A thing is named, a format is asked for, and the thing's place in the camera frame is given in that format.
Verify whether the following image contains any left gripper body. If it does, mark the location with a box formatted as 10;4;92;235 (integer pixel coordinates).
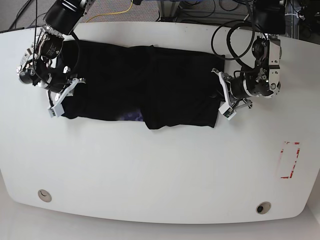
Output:
230;76;252;100

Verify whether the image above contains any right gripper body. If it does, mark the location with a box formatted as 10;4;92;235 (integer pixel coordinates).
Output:
39;71;71;93

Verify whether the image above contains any black t-shirt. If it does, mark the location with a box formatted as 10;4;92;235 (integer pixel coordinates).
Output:
57;40;225;130

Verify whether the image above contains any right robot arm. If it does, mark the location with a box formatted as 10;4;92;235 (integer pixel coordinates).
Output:
16;0;94;93

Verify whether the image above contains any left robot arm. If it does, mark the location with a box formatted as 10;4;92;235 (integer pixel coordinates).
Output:
229;0;286;100

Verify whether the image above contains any red tape rectangle marking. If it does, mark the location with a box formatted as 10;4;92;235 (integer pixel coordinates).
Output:
277;141;301;179

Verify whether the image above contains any left table grommet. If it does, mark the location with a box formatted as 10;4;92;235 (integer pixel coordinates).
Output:
37;189;52;203

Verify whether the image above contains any table grommet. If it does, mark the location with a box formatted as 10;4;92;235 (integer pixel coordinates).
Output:
256;201;272;215
37;189;52;203

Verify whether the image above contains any right table grommet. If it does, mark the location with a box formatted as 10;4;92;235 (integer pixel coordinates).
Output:
256;201;272;215

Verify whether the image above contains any black cable loop left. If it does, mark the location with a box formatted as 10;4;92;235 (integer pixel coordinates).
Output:
69;29;82;78

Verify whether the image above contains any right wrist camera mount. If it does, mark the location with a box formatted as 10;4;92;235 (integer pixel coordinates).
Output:
47;78;86;118

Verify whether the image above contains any yellow cable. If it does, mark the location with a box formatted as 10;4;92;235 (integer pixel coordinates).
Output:
86;0;135;24

